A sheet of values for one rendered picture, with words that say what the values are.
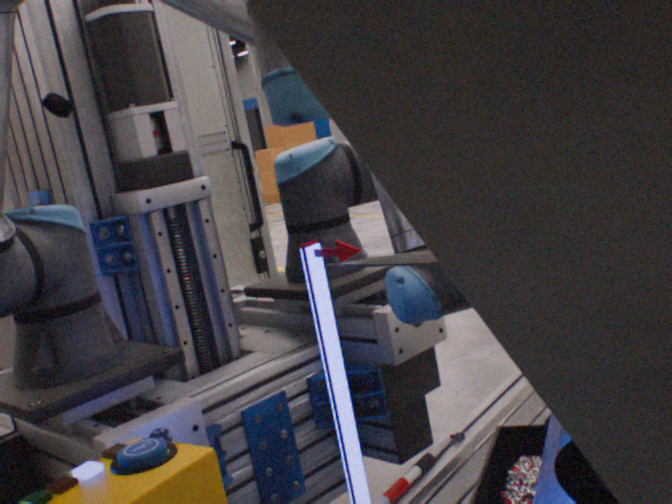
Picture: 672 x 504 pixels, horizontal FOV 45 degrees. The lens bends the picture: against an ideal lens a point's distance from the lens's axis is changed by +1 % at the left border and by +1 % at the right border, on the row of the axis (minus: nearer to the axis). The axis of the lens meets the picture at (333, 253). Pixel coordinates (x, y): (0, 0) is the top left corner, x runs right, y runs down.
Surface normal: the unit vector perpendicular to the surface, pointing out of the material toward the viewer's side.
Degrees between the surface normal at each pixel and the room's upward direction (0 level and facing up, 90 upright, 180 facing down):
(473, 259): 130
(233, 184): 90
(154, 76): 90
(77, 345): 73
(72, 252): 90
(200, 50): 90
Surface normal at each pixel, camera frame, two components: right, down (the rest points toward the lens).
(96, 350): 0.66, -0.32
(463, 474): 0.80, -0.04
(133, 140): -0.71, 0.26
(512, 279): -0.32, 0.81
